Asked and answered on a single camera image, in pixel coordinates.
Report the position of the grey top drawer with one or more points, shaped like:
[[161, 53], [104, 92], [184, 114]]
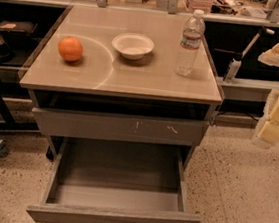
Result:
[[114, 127]]

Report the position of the grey drawer cabinet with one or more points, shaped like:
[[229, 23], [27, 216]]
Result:
[[104, 81]]

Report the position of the clear plastic water bottle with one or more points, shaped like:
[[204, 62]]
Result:
[[191, 38]]

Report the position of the white bowl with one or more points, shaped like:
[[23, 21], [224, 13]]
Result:
[[132, 46]]

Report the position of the orange fruit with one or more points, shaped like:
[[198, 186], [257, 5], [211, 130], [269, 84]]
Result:
[[70, 49]]

